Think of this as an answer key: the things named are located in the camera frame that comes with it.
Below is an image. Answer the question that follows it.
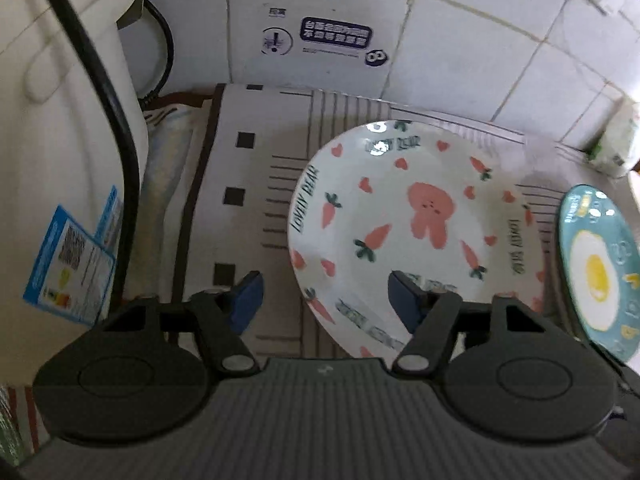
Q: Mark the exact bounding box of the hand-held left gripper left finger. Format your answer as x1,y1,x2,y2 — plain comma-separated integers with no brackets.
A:
102,271,264,375

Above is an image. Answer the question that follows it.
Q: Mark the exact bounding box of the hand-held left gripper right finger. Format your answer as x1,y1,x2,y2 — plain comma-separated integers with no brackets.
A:
388,270,548,376

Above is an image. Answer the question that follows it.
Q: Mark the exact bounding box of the white rabbit carrot plate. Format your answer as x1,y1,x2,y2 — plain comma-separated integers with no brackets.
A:
287,120,548,360

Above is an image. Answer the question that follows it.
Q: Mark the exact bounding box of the striped patterned table mat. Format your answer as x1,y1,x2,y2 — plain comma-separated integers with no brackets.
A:
122,84,591,361

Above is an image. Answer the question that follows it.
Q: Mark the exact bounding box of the blue label sticker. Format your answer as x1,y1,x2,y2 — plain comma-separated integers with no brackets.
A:
22,185,124,326

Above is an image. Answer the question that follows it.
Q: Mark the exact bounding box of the teal fried egg plate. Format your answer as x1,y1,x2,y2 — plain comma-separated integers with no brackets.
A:
556,184,640,366

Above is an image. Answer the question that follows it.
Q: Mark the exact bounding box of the white kitchen appliance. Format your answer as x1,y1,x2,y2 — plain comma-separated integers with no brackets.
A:
0,0,151,333

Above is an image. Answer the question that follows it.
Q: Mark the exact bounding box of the white plastic packet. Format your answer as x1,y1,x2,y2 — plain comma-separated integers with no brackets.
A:
586,97,640,178

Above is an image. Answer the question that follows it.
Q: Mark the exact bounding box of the thick black power cable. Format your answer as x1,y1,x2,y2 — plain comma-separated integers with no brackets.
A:
27,0,142,313

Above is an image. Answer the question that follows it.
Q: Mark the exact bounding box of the black looped cable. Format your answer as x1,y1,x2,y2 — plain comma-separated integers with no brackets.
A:
137,0,175,106

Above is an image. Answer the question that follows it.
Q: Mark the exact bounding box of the printed wall sticker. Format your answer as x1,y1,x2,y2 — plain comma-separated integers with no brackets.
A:
260,4,390,68

